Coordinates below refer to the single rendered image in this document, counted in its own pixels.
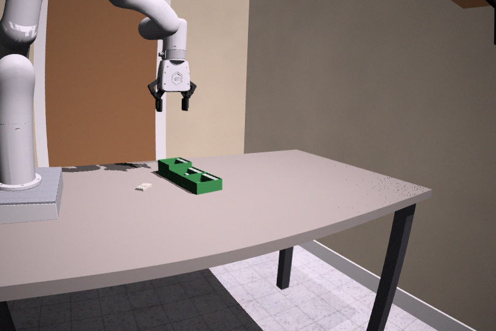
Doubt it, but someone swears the dark green bin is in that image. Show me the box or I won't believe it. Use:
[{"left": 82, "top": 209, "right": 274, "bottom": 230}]
[{"left": 158, "top": 157, "right": 222, "bottom": 195}]

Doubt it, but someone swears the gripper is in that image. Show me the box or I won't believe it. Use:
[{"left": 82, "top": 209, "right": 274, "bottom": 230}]
[{"left": 148, "top": 58, "right": 196, "bottom": 112}]

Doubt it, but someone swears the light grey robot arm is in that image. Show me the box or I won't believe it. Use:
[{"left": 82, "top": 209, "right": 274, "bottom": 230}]
[{"left": 0, "top": 0, "right": 187, "bottom": 191}]

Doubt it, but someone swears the white domino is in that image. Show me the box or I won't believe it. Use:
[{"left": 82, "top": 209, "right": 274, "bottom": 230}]
[{"left": 136, "top": 183, "right": 152, "bottom": 191}]

